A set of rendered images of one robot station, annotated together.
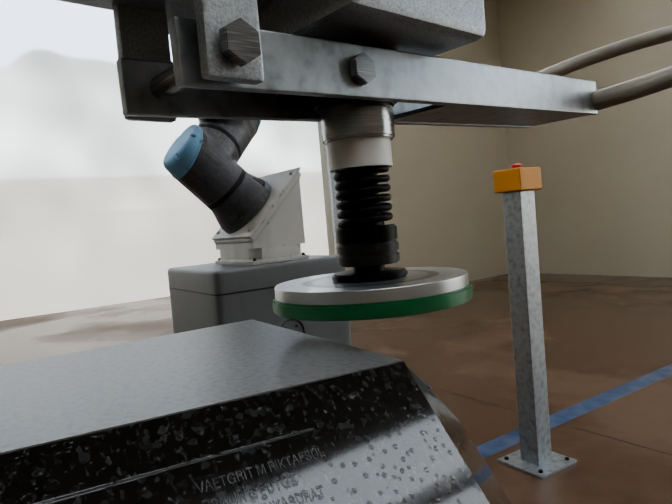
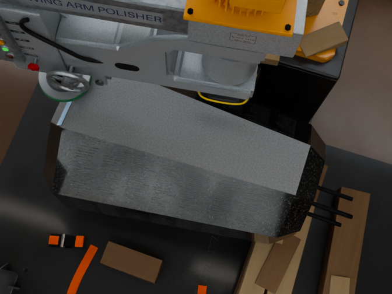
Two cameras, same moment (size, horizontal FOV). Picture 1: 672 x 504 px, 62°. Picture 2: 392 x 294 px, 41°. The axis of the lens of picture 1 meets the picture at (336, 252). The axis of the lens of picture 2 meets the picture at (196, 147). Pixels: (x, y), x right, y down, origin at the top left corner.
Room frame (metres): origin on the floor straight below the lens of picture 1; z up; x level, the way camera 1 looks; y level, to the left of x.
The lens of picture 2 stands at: (0.84, 1.00, 2.87)
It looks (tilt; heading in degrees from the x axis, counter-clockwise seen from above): 72 degrees down; 225
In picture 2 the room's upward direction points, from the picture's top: 5 degrees clockwise
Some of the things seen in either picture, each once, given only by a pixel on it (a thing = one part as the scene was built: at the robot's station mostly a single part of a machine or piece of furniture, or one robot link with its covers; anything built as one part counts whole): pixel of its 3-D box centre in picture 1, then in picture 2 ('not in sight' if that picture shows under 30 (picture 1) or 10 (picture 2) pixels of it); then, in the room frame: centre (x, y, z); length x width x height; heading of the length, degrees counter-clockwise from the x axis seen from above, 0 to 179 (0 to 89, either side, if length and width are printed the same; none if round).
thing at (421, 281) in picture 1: (370, 283); (64, 76); (0.62, -0.04, 0.87); 0.21 x 0.21 x 0.01
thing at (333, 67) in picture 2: not in sight; (277, 44); (-0.43, 0.27, 0.37); 0.66 x 0.66 x 0.74; 33
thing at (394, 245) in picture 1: (367, 247); not in sight; (0.62, -0.04, 0.91); 0.07 x 0.07 x 0.01
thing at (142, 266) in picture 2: not in sight; (132, 262); (0.88, 0.65, 0.07); 0.30 x 0.12 x 0.12; 121
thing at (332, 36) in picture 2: not in sight; (322, 39); (-0.38, 0.50, 0.80); 0.20 x 0.10 x 0.05; 160
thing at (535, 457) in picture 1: (526, 316); not in sight; (2.03, -0.67, 0.54); 0.20 x 0.20 x 1.09; 33
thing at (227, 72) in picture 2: not in sight; (231, 47); (0.19, 0.46, 1.34); 0.19 x 0.19 x 0.20
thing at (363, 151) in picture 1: (359, 153); not in sight; (0.62, -0.04, 1.02); 0.07 x 0.07 x 0.04
